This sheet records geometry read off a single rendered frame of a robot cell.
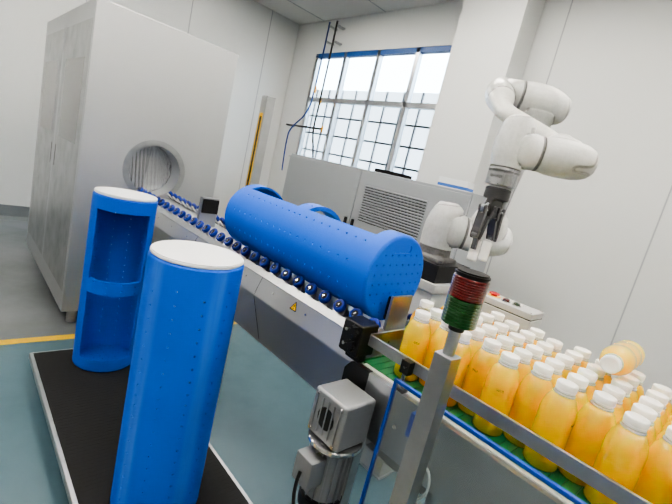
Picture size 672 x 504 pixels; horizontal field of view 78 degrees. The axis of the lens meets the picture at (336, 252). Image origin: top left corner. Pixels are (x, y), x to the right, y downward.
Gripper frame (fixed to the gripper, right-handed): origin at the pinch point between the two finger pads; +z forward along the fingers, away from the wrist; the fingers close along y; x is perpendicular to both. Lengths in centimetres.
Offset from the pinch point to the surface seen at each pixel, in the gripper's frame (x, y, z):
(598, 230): -37, -266, -17
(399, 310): -11.1, 17.0, 23.2
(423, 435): 27, 55, 30
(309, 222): -50, 28, 6
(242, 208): -90, 30, 10
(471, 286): 28, 56, 0
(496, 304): 7.2, -7.2, 15.1
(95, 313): -168, 58, 88
